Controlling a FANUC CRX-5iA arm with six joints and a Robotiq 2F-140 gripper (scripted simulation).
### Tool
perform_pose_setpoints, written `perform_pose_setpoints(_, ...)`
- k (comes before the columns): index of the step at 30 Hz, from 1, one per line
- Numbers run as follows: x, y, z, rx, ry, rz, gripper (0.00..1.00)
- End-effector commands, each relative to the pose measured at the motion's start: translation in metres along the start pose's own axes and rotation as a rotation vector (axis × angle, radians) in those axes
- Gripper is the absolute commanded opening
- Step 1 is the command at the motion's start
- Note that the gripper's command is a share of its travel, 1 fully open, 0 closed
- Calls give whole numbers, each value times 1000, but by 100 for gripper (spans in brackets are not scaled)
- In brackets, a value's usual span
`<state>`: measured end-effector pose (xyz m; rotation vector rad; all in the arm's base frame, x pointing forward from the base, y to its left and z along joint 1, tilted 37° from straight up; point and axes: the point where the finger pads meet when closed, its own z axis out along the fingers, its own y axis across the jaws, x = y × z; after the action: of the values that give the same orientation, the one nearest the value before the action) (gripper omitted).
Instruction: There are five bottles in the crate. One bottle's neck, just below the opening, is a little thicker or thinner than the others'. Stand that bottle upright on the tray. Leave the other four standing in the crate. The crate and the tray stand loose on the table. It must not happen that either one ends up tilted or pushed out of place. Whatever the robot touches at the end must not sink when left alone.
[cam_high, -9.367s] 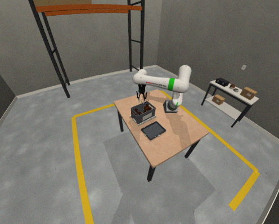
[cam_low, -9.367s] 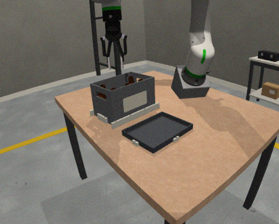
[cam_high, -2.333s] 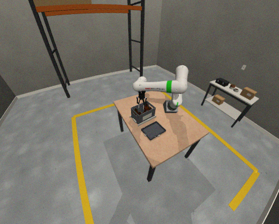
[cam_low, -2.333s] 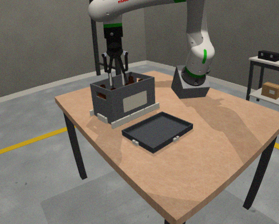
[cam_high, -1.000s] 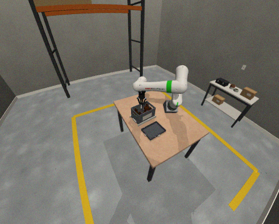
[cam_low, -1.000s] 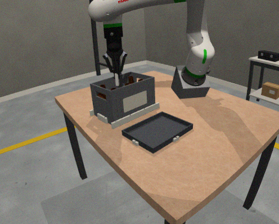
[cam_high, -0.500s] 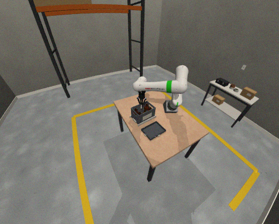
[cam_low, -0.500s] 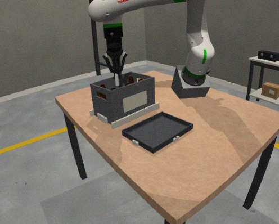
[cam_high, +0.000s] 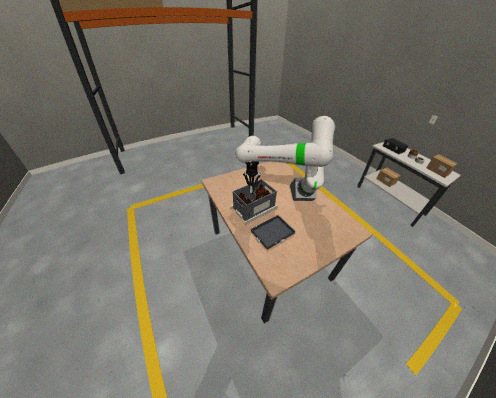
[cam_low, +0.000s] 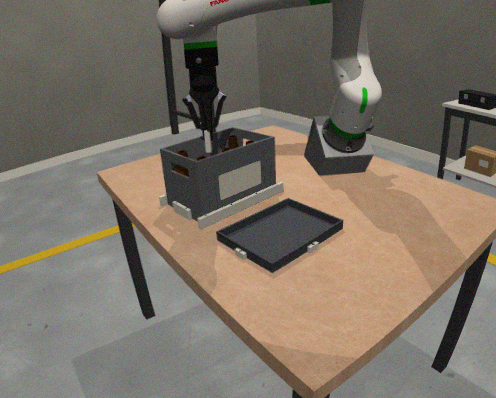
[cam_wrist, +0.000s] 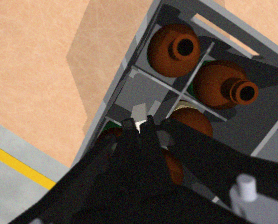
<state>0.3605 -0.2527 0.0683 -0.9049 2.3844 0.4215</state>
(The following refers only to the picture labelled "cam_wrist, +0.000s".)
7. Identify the grey rectangular tray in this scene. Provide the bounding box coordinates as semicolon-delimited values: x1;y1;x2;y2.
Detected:
216;129;278;211

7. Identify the grey divided crate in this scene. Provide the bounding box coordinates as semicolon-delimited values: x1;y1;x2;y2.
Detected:
69;3;278;170

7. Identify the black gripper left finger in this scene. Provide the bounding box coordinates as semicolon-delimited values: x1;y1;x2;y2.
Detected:
8;105;142;224

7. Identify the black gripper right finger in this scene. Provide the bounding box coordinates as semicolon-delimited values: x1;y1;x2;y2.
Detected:
138;103;278;224

